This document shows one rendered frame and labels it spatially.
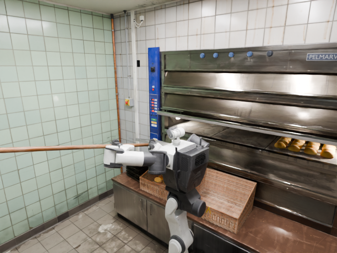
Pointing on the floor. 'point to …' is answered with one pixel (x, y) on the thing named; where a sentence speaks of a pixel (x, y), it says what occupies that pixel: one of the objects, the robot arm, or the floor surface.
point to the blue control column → (153, 54)
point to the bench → (198, 229)
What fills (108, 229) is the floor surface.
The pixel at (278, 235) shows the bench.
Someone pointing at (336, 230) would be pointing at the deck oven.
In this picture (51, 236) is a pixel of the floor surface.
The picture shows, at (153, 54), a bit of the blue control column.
